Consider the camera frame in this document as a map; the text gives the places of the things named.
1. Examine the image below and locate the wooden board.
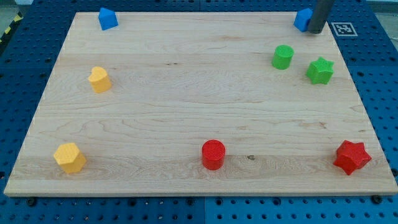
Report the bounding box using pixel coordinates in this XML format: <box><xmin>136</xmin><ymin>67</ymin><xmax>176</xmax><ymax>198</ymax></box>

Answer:
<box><xmin>4</xmin><ymin>12</ymin><xmax>397</xmax><ymax>197</ymax></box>

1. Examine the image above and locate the red cylinder block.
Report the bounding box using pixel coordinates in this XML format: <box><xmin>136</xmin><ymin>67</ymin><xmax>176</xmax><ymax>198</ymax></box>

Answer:
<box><xmin>201</xmin><ymin>139</ymin><xmax>226</xmax><ymax>170</ymax></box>

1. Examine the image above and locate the green cylinder block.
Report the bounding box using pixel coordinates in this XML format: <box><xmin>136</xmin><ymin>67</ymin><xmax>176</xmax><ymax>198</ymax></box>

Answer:
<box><xmin>272</xmin><ymin>45</ymin><xmax>294</xmax><ymax>70</ymax></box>

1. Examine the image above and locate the yellow heart block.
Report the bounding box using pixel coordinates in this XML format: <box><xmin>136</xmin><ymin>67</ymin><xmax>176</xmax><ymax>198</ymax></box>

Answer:
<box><xmin>88</xmin><ymin>67</ymin><xmax>112</xmax><ymax>93</ymax></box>

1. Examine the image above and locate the green star block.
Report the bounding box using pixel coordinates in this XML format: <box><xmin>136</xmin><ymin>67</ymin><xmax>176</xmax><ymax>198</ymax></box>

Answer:
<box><xmin>306</xmin><ymin>57</ymin><xmax>334</xmax><ymax>85</ymax></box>

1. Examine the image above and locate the blue pentagon block left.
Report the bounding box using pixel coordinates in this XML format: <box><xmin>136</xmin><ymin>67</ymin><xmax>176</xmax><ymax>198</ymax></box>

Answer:
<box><xmin>98</xmin><ymin>7</ymin><xmax>118</xmax><ymax>30</ymax></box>

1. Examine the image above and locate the yellow hexagon block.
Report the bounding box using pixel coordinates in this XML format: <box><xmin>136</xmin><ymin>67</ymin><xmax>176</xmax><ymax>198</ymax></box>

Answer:
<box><xmin>53</xmin><ymin>142</ymin><xmax>86</xmax><ymax>174</ymax></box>

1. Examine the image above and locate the blue block right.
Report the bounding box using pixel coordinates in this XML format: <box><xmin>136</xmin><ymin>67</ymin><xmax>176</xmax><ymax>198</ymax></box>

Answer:
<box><xmin>294</xmin><ymin>8</ymin><xmax>313</xmax><ymax>32</ymax></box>

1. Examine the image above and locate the red star block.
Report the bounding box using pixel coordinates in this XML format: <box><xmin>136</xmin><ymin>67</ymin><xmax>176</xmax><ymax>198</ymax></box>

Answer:
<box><xmin>333</xmin><ymin>140</ymin><xmax>372</xmax><ymax>175</ymax></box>

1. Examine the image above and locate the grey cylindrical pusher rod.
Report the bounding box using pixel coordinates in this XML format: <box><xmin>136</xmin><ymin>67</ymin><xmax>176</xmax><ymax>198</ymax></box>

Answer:
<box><xmin>308</xmin><ymin>0</ymin><xmax>335</xmax><ymax>34</ymax></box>

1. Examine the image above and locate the white fiducial marker tag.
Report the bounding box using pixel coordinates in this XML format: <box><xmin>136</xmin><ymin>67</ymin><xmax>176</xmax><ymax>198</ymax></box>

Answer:
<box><xmin>331</xmin><ymin>22</ymin><xmax>358</xmax><ymax>37</ymax></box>

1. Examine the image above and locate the black bolt left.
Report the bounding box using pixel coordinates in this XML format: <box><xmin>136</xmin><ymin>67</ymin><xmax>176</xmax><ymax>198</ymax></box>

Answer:
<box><xmin>25</xmin><ymin>197</ymin><xmax>37</xmax><ymax>207</ymax></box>

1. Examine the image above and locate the black bolt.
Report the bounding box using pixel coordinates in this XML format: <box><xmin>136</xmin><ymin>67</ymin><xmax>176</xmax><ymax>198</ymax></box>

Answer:
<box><xmin>25</xmin><ymin>197</ymin><xmax>37</xmax><ymax>207</ymax></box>
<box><xmin>371</xmin><ymin>195</ymin><xmax>383</xmax><ymax>204</ymax></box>

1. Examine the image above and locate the black bolt right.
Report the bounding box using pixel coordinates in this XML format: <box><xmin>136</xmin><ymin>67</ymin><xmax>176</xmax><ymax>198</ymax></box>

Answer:
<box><xmin>371</xmin><ymin>195</ymin><xmax>383</xmax><ymax>204</ymax></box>

